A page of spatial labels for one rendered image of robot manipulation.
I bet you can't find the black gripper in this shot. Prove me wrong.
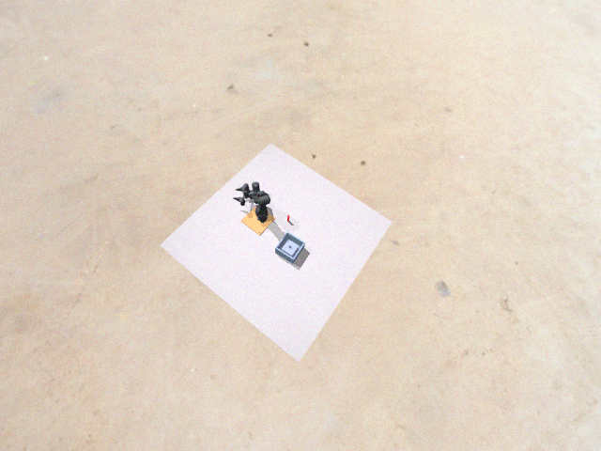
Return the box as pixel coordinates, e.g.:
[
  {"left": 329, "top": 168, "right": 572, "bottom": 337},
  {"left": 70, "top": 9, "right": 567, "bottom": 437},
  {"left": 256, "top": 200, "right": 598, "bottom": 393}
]
[{"left": 232, "top": 183, "right": 253, "bottom": 206}]

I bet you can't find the pale blue square plate with hole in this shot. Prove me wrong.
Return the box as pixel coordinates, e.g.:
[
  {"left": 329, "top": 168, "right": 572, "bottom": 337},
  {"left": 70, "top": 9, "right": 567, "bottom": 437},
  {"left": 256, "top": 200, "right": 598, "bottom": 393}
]
[{"left": 282, "top": 240, "right": 299, "bottom": 257}]

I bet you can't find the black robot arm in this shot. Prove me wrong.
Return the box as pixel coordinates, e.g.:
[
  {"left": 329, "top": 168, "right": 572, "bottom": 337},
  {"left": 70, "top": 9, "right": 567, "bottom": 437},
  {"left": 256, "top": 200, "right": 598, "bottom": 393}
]
[{"left": 241, "top": 181, "right": 270, "bottom": 223}]

